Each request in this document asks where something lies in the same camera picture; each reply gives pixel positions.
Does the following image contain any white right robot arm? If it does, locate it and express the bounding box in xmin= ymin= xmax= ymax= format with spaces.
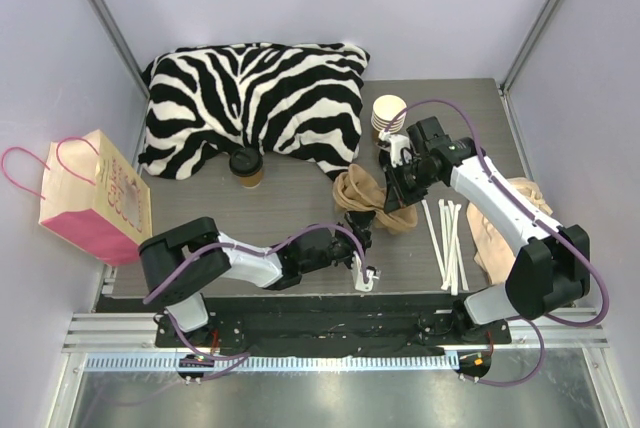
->
xmin=378 ymin=117 xmax=591 ymax=343

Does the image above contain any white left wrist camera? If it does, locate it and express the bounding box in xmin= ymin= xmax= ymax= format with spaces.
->
xmin=350 ymin=252 xmax=380 ymax=293

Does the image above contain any beige folded cloth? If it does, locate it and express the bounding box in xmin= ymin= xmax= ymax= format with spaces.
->
xmin=466 ymin=177 xmax=553 ymax=285

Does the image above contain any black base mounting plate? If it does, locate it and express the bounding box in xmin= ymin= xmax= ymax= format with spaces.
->
xmin=97 ymin=292 xmax=571 ymax=359

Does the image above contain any black plastic cup lid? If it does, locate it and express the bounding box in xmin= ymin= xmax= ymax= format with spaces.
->
xmin=229 ymin=147 xmax=263 ymax=177

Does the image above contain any pink paper gift bag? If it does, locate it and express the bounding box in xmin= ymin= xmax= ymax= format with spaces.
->
xmin=1 ymin=130 xmax=152 ymax=267

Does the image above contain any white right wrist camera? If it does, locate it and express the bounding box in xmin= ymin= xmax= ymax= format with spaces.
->
xmin=377 ymin=131 xmax=414 ymax=168

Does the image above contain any white wrapped straw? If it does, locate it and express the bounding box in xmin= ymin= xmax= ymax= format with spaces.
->
xmin=438 ymin=199 xmax=450 ymax=290
xmin=421 ymin=199 xmax=449 ymax=291
xmin=448 ymin=201 xmax=459 ymax=296
xmin=455 ymin=204 xmax=469 ymax=294

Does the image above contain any brown paper coffee cup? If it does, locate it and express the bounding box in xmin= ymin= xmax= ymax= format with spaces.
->
xmin=234 ymin=169 xmax=264 ymax=189

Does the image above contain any zebra print pillow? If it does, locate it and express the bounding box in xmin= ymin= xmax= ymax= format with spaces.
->
xmin=138 ymin=42 xmax=370 ymax=180

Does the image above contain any brown cardboard cup carrier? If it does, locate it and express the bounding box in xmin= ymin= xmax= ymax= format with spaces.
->
xmin=332 ymin=164 xmax=418 ymax=235

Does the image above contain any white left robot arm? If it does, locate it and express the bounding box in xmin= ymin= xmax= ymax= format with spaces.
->
xmin=138 ymin=211 xmax=376 ymax=347

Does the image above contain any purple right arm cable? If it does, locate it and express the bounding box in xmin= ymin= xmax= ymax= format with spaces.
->
xmin=379 ymin=97 xmax=610 ymax=387

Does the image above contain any perforated metal rail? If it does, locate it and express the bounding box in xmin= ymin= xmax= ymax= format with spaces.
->
xmin=84 ymin=351 xmax=459 ymax=373

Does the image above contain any stack of paper cups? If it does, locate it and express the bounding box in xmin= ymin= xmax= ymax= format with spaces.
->
xmin=371 ymin=94 xmax=407 ymax=141

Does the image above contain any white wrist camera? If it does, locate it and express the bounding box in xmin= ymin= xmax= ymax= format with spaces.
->
xmin=377 ymin=131 xmax=414 ymax=168
xmin=350 ymin=252 xmax=380 ymax=293

